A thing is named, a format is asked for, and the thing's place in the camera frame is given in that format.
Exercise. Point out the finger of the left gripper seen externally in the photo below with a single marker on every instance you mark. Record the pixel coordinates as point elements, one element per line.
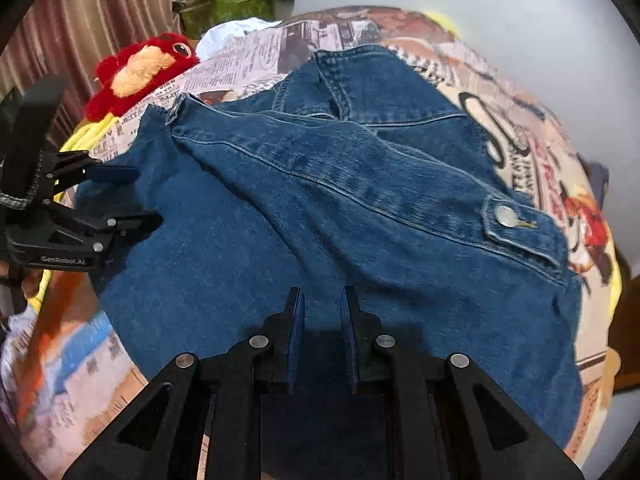
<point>75,167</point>

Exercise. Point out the finger of the left gripper external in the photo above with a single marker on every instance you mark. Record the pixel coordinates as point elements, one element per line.
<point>73,232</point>

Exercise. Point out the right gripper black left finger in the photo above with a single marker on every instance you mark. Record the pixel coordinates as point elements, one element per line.
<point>200,418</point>

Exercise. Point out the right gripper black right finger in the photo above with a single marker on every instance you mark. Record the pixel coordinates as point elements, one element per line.
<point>443,418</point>

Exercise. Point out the blue denim jacket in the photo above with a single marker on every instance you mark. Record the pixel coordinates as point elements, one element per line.
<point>353,171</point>

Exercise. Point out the red plush toy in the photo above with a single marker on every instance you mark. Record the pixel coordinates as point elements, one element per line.
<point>129,76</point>

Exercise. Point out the striped brown curtain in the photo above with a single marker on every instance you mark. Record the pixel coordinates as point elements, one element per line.
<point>69,38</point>

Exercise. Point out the white cloth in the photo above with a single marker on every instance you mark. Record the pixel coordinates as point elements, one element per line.
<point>217,37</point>

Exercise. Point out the green storage box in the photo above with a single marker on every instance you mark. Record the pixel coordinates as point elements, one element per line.
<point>198,17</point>

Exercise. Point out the purple backpack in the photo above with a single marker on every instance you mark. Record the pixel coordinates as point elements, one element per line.
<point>599,179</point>

